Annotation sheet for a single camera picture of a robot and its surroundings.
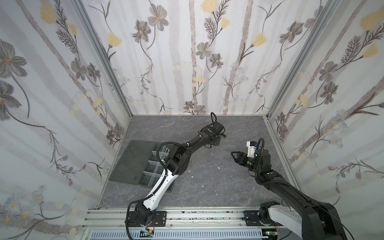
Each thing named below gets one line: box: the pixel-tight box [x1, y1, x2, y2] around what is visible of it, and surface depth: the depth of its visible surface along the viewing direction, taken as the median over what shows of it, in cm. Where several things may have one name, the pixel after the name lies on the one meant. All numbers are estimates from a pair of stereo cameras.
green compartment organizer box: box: [108, 140, 173, 189], surface depth 92 cm
